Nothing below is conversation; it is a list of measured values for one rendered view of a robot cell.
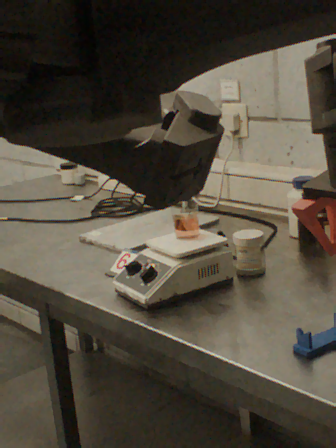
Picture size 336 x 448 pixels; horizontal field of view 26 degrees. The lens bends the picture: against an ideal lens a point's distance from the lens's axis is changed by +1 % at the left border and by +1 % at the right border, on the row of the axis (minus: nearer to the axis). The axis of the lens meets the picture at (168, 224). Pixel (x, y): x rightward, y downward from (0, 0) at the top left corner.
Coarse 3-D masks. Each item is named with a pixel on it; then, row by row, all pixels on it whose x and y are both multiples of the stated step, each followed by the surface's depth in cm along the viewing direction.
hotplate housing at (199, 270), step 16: (160, 256) 137; (192, 256) 135; (208, 256) 135; (224, 256) 136; (176, 272) 131; (192, 272) 133; (208, 272) 135; (224, 272) 137; (128, 288) 134; (160, 288) 130; (176, 288) 132; (192, 288) 134; (208, 288) 136; (144, 304) 130; (160, 304) 131
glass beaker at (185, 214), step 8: (192, 200) 140; (176, 208) 137; (184, 208) 136; (192, 208) 137; (176, 216) 137; (184, 216) 137; (192, 216) 137; (176, 224) 138; (184, 224) 137; (192, 224) 137; (176, 232) 139; (184, 232) 138; (192, 232) 138; (200, 232) 140; (184, 240) 138; (192, 240) 138
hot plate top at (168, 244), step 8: (208, 232) 142; (152, 240) 141; (160, 240) 140; (168, 240) 140; (176, 240) 139; (200, 240) 138; (208, 240) 137; (216, 240) 137; (224, 240) 136; (160, 248) 136; (168, 248) 135; (176, 248) 134; (184, 248) 134; (192, 248) 133; (200, 248) 134; (208, 248) 135; (176, 256) 132
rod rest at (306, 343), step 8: (296, 328) 109; (296, 336) 109; (304, 336) 108; (312, 336) 112; (320, 336) 111; (328, 336) 111; (296, 344) 110; (304, 344) 108; (312, 344) 109; (320, 344) 109; (328, 344) 109; (296, 352) 109; (304, 352) 108; (312, 352) 107; (320, 352) 108
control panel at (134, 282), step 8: (144, 256) 139; (144, 264) 137; (152, 264) 135; (160, 264) 134; (120, 272) 139; (160, 272) 132; (120, 280) 137; (128, 280) 136; (136, 280) 134; (152, 280) 131; (136, 288) 132; (144, 288) 131
